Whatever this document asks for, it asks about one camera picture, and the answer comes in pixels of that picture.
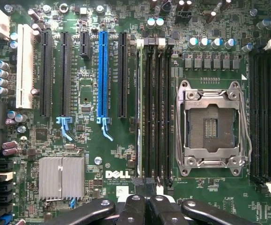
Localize RAM slot with black latches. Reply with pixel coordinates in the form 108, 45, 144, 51
164, 39, 175, 190
249, 50, 260, 181
258, 50, 268, 194
144, 38, 155, 180

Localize green Dell motherboard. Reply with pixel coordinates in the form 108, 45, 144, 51
0, 0, 271, 225

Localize silver finned heatsink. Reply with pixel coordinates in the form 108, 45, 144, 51
38, 157, 86, 201

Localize silver CPU socket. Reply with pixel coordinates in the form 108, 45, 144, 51
175, 79, 253, 178

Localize black SATA connector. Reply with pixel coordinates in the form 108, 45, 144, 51
0, 161, 14, 172
0, 203, 14, 218
0, 182, 14, 193
0, 193, 14, 203

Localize blue SATA connector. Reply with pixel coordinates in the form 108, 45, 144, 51
0, 213, 13, 225

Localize white SATA connector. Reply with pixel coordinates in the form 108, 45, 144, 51
0, 172, 14, 182

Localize purple can capacitor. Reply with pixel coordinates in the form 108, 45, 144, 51
1, 140, 18, 150
2, 147, 18, 157

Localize long black expansion slot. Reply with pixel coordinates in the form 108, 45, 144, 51
117, 32, 128, 119
39, 29, 53, 118

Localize black expansion slot, blue clip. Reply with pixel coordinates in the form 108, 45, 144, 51
55, 31, 73, 142

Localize short black expansion slot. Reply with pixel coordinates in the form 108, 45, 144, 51
80, 31, 91, 59

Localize white PCI expansion slot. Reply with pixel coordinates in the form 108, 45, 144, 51
15, 23, 35, 110

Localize steel wire locking lever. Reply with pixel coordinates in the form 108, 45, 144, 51
175, 92, 187, 165
238, 85, 253, 164

